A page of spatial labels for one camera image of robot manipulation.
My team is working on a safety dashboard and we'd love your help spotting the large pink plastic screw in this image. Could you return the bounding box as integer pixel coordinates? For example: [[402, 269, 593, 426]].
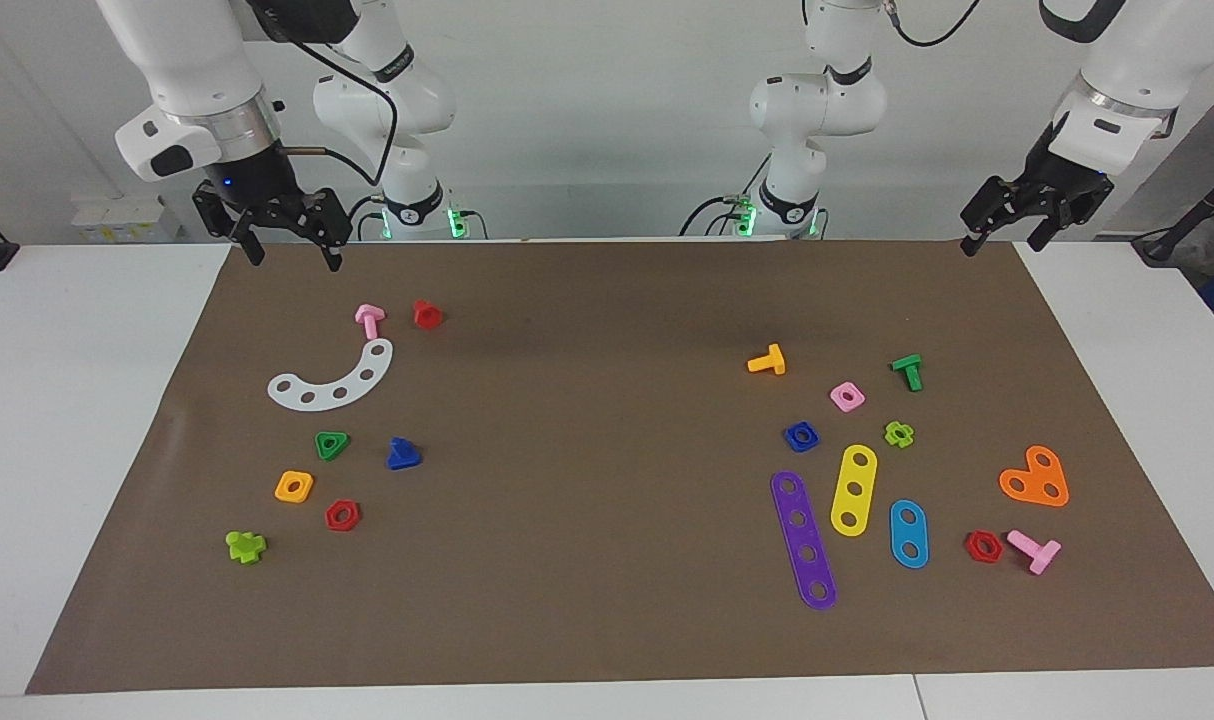
[[1007, 529, 1063, 576]]

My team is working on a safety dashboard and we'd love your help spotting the white curved holed strip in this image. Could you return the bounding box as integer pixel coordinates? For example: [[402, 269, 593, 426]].
[[267, 338, 395, 412]]

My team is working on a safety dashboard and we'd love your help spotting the black stand pole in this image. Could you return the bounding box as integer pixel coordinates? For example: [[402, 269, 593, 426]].
[[1132, 165, 1214, 263]]

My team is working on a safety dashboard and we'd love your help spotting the orange heart-shaped holed plate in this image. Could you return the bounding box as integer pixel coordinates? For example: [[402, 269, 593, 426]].
[[998, 445, 1070, 508]]

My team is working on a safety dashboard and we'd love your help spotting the yellow three-hole strip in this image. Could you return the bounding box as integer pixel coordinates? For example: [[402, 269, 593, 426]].
[[830, 444, 879, 538]]

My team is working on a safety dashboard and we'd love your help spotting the blue two-hole strip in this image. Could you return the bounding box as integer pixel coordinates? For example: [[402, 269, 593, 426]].
[[888, 499, 930, 570]]

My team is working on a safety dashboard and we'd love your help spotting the purple four-hole strip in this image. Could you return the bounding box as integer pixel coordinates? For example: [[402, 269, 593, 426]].
[[770, 470, 838, 611]]

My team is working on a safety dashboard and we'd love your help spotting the brown table mat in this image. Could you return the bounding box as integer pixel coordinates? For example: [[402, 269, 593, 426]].
[[25, 238, 1214, 695]]

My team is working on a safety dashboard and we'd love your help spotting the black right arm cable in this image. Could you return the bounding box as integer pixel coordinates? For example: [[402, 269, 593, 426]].
[[267, 20, 400, 189]]

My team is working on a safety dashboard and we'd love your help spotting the white wall socket box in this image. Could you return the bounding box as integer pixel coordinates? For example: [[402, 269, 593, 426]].
[[72, 196, 183, 244]]

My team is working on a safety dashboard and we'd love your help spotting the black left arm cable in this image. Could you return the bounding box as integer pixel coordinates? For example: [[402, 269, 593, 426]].
[[885, 0, 984, 48]]

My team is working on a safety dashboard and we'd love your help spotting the black arm base cable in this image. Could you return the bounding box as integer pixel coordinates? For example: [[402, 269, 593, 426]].
[[679, 155, 773, 237]]

